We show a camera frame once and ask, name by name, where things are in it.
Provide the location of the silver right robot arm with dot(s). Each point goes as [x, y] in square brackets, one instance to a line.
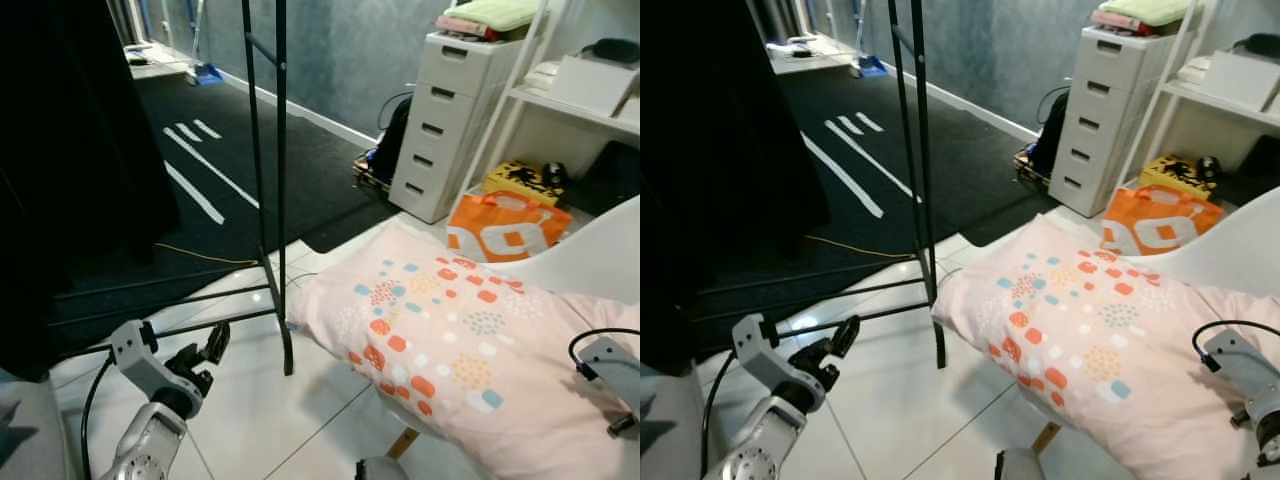
[1272, 440]

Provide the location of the white flat box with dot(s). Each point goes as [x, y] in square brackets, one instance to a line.
[1240, 78]
[590, 85]

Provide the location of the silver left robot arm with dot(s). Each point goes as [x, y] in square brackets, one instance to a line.
[770, 440]
[150, 445]

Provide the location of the white shelf unit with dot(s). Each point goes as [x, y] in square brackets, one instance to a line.
[580, 125]
[1230, 115]

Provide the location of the black metal clothes rack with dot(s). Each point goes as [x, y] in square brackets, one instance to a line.
[925, 190]
[270, 200]

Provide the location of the pink folded cloth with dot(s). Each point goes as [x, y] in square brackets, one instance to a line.
[460, 26]
[1115, 20]

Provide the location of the black backpack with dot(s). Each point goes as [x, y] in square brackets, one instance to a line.
[395, 140]
[1050, 135]

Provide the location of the white drawer unit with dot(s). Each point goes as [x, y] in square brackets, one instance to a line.
[450, 110]
[1110, 105]

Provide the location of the blue dustpan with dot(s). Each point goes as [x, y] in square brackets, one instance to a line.
[870, 67]
[207, 74]

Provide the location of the green folded cloth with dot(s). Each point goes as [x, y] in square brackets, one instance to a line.
[500, 12]
[1150, 10]

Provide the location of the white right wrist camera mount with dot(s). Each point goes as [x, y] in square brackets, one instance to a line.
[1245, 365]
[612, 360]

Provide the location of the orange white shopping bag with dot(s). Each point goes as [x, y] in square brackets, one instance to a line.
[505, 228]
[1160, 222]

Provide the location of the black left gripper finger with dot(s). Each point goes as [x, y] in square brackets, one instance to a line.
[184, 357]
[217, 342]
[810, 351]
[846, 336]

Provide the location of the pink patterned pillow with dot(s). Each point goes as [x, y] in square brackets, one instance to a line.
[450, 340]
[1090, 335]

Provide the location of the black pouch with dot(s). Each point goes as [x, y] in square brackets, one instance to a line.
[612, 50]
[1262, 45]

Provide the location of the black white-striped floor mat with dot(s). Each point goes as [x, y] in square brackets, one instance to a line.
[960, 160]
[300, 170]

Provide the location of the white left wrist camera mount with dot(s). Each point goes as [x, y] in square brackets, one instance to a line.
[135, 355]
[758, 345]

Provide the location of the black hanging cloth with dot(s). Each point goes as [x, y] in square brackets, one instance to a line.
[70, 150]
[720, 140]

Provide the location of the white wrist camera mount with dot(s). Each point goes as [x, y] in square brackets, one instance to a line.
[135, 355]
[612, 360]
[758, 345]
[1245, 365]

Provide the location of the yellow box black print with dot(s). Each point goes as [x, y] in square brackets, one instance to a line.
[520, 180]
[1175, 172]

